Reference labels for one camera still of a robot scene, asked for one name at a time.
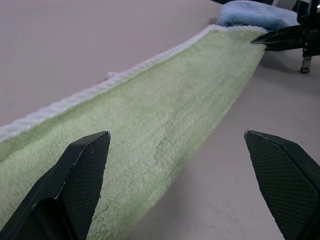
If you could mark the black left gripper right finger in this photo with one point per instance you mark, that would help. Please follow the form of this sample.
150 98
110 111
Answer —
285 180

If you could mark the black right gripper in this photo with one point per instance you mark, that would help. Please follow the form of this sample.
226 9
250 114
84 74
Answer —
311 27

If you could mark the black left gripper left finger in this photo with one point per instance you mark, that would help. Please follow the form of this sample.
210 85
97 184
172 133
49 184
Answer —
75 190

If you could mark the green towel with white edging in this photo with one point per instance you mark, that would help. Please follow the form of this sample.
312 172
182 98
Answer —
160 117

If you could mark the light blue towel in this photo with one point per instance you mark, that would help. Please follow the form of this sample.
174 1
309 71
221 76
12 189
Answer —
252 15

